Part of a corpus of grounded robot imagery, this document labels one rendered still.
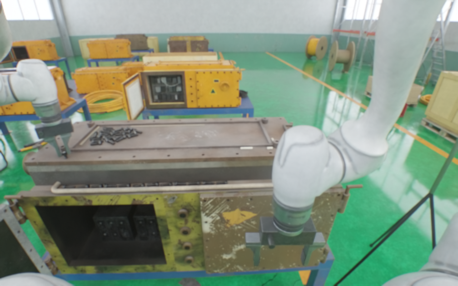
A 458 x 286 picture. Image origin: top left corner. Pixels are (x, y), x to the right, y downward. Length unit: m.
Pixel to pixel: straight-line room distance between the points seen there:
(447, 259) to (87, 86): 7.63
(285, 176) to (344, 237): 2.27
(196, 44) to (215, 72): 5.87
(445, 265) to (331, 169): 0.22
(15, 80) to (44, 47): 10.23
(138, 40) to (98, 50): 2.80
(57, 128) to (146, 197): 0.46
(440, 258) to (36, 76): 1.19
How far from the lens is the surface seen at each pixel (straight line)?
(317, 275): 1.76
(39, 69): 1.07
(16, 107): 4.69
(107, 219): 1.57
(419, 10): 0.32
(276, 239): 0.60
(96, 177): 1.19
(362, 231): 2.83
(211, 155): 1.02
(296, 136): 0.43
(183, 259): 1.39
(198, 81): 3.57
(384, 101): 0.45
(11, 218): 1.37
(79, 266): 1.60
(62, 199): 1.24
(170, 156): 1.04
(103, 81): 7.46
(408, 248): 2.92
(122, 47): 9.88
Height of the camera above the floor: 1.90
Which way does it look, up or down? 29 degrees down
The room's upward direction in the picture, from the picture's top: straight up
